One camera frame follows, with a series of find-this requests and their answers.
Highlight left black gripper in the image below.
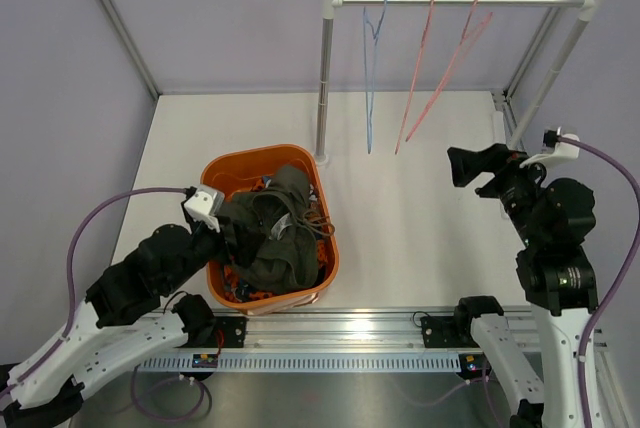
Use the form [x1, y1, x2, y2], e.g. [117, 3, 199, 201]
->
[163, 214, 265, 295]

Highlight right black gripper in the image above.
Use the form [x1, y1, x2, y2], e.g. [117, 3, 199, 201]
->
[448, 141, 557, 246]

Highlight patterned blue orange shorts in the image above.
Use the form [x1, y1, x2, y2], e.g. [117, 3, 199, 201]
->
[220, 176, 335, 302]

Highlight dark green shorts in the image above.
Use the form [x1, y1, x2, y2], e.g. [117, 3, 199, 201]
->
[218, 164, 319, 295]

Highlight pink wire hanger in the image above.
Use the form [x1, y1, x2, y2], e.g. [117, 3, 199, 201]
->
[394, 0, 435, 155]
[402, 0, 493, 143]

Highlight blue wire hanger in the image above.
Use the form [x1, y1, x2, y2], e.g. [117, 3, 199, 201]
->
[362, 0, 387, 155]

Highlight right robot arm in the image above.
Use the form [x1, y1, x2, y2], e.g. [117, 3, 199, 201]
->
[447, 144, 604, 427]

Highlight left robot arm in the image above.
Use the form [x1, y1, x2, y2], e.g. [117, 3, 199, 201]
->
[1, 223, 231, 427]

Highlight orange plastic basket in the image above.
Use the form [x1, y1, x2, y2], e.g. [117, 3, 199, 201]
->
[200, 144, 339, 316]

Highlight metal clothes rack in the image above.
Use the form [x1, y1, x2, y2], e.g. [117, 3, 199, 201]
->
[314, 0, 605, 166]

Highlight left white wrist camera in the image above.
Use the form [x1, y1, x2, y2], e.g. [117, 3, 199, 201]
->
[182, 185, 225, 233]

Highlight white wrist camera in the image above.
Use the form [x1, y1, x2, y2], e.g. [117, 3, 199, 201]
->
[519, 128, 580, 170]
[182, 185, 225, 233]

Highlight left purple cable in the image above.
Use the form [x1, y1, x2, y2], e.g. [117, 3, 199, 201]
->
[0, 186, 199, 399]

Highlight purple cable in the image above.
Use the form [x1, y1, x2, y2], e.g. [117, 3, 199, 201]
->
[0, 186, 199, 399]
[557, 137, 640, 428]

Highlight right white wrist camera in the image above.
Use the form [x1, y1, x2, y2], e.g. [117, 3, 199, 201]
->
[519, 128, 580, 170]

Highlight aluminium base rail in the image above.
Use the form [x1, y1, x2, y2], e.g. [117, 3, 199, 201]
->
[139, 310, 611, 353]

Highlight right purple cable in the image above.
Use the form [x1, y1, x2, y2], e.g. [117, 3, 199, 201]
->
[557, 137, 640, 428]

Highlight white slotted cable duct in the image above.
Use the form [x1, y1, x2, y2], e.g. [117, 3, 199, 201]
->
[140, 352, 461, 373]

